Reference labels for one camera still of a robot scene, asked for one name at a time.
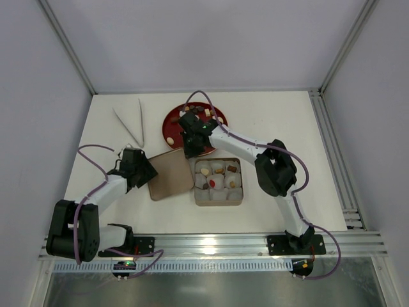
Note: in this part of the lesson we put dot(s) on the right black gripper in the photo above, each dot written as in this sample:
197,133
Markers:
194,144

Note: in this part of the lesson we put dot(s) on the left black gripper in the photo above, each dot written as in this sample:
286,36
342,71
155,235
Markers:
146,173

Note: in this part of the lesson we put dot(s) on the gold square tin lid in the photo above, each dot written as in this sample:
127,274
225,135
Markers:
174,175

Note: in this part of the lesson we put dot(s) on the dark brown chocolate piece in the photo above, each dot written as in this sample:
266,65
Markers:
231,168

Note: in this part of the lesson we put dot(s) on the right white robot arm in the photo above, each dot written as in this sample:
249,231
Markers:
275,170

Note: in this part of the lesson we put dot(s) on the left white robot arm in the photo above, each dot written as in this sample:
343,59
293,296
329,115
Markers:
75,232

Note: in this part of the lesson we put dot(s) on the red round tray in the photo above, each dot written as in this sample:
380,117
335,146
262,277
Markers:
170,126

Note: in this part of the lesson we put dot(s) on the gold square tin box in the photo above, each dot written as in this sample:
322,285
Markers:
222,195

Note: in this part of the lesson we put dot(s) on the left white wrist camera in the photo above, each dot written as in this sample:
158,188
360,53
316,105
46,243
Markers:
127,146

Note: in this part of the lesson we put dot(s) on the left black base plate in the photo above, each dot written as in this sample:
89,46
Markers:
140,246

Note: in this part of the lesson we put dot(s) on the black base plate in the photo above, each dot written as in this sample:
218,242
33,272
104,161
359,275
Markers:
140,246
280,245

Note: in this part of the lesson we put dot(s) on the slotted cable duct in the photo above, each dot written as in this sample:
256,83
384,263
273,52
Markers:
176,265

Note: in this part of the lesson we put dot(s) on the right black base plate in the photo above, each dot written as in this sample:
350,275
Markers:
280,245

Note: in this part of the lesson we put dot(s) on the left frame post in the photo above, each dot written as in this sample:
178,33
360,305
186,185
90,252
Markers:
57,28

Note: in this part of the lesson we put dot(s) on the frame post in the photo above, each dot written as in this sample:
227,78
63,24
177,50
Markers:
353,34
57,28

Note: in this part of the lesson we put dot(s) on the aluminium rail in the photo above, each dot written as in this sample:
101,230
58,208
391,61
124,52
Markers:
253,245

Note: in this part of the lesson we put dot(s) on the right frame post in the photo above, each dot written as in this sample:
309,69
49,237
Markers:
353,34

